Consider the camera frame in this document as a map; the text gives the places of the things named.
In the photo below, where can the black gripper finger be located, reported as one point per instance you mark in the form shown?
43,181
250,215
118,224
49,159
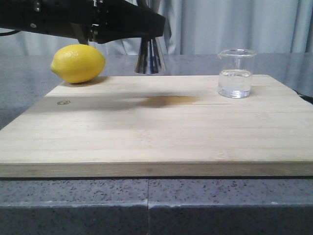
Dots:
120,19

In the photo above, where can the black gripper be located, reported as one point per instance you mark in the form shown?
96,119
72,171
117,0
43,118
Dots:
62,18

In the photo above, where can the steel double jigger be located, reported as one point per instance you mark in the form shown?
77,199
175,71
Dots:
150,57

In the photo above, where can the small glass beaker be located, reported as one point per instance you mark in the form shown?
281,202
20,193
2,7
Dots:
236,72

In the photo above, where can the yellow lemon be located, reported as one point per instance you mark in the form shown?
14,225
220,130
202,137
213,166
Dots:
77,63

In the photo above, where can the grey curtain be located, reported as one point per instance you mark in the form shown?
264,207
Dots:
199,27

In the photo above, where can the wooden cutting board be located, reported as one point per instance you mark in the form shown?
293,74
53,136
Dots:
160,126

